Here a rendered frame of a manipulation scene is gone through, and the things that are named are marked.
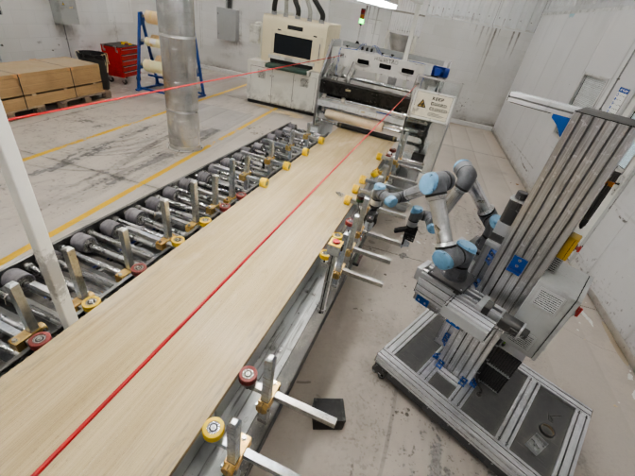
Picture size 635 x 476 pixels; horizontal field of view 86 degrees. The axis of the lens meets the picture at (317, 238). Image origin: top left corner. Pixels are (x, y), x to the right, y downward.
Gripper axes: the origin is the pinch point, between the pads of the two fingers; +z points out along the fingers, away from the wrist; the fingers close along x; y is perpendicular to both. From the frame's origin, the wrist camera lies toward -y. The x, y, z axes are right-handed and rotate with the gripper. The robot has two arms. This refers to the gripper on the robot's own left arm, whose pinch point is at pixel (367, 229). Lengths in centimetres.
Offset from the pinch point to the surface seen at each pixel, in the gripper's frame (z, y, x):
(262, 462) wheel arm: 12, -158, -3
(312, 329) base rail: 27, -79, 7
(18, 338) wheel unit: 10, -160, 116
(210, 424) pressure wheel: 6, -157, 20
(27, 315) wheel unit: 1, -154, 115
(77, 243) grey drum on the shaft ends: 14, -97, 158
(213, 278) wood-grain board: 7, -89, 67
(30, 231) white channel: -44, -146, 103
